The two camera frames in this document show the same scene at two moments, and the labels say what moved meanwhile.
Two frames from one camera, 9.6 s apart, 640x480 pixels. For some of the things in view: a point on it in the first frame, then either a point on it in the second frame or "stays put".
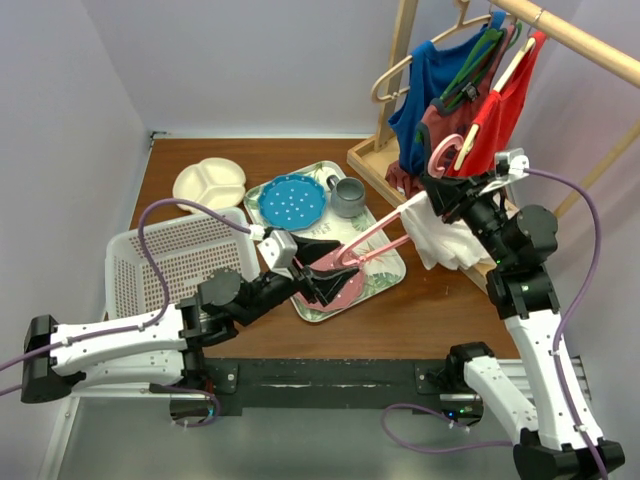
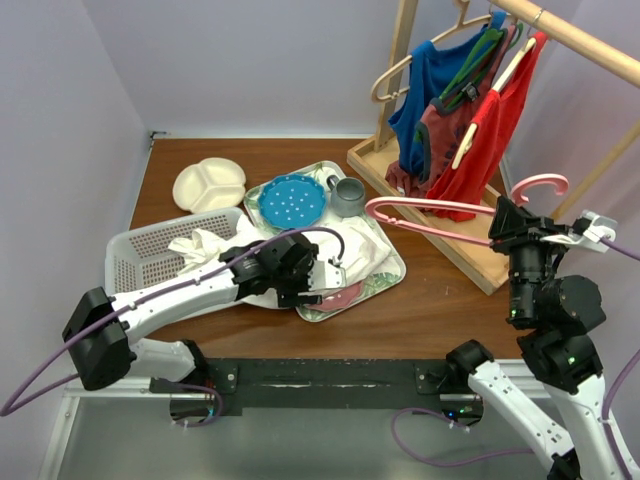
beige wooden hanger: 463,6 stays put
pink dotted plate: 350,292 stays put
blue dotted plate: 292,202 stays put
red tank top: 496,111 stays put
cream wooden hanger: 502,82 stays put
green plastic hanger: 470,70 stays put
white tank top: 442,243 to 362,251
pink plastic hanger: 434,172 to 373,204
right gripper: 446,194 to 512,225
